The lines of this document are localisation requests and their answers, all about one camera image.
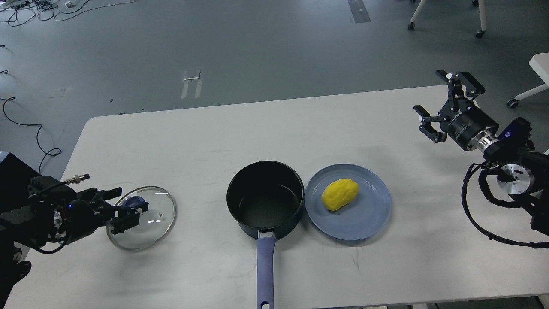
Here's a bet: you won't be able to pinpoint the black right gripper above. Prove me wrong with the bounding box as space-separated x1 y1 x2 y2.
413 70 499 152

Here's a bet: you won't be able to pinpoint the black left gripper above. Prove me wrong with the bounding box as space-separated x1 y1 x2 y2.
64 188 149 241

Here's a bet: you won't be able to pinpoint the glass pot lid blue knob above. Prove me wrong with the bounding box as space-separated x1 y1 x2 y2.
106 185 177 252

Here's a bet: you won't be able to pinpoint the yellow potato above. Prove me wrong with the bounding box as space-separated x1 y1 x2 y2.
321 178 359 211

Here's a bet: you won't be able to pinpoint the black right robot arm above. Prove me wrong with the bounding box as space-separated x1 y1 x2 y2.
413 70 549 249

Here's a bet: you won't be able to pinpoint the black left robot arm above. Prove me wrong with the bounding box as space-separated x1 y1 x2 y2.
1 174 149 308

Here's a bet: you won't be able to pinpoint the white chair legs with casters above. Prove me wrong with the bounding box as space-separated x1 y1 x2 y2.
407 0 489 39

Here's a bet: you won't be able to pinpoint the black box at left edge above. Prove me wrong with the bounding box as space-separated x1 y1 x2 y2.
0 152 41 213

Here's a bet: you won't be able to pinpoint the blue plate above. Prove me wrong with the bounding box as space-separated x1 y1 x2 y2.
305 164 392 241

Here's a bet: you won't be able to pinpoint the dark blue saucepan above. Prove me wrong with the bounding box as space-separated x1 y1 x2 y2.
226 161 305 309

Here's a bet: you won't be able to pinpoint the tangled cables and power strip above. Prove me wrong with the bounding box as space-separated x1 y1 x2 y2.
0 0 138 27

